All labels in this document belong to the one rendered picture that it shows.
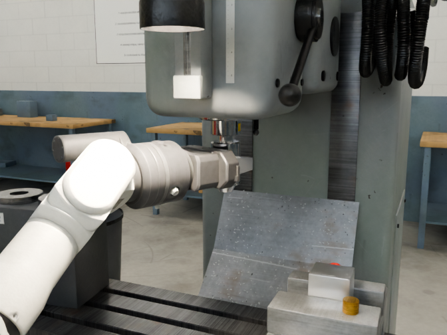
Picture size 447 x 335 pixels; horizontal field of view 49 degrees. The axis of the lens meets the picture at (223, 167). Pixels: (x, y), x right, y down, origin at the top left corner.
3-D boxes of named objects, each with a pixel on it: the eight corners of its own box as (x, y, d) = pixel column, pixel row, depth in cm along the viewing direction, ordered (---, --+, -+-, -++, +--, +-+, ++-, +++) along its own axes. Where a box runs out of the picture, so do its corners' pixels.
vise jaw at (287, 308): (376, 355, 64) (377, 326, 63) (266, 332, 70) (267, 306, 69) (380, 333, 69) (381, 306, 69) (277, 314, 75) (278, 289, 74)
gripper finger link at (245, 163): (249, 173, 78) (221, 177, 74) (249, 153, 77) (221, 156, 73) (257, 174, 77) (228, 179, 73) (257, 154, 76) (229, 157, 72)
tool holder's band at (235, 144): (245, 146, 78) (245, 140, 78) (232, 150, 74) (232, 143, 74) (219, 144, 80) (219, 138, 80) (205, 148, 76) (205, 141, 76)
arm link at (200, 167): (241, 139, 70) (175, 146, 62) (239, 205, 72) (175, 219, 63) (185, 132, 79) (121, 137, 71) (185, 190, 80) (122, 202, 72)
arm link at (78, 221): (146, 159, 61) (92, 238, 51) (116, 192, 67) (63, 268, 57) (103, 127, 59) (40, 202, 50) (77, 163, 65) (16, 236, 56)
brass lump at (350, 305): (357, 316, 66) (358, 304, 66) (340, 314, 67) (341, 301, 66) (359, 310, 68) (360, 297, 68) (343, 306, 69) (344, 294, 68)
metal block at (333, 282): (348, 318, 71) (350, 280, 70) (306, 311, 73) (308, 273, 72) (352, 304, 76) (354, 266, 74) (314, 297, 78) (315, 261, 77)
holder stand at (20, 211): (77, 310, 91) (71, 206, 88) (-19, 295, 97) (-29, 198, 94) (110, 284, 103) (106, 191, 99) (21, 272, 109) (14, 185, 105)
